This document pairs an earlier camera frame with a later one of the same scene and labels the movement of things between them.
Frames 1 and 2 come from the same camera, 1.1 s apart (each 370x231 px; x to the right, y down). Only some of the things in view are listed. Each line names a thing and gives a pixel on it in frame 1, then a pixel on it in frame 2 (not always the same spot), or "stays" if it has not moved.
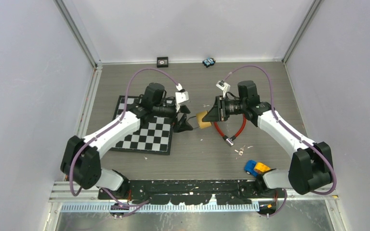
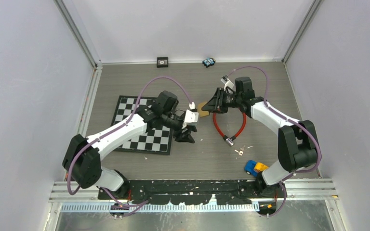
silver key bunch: x=241 y=151 stays
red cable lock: x=230 y=142 stays
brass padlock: x=202 y=124 → x=202 y=113
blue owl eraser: x=208 y=62 stays
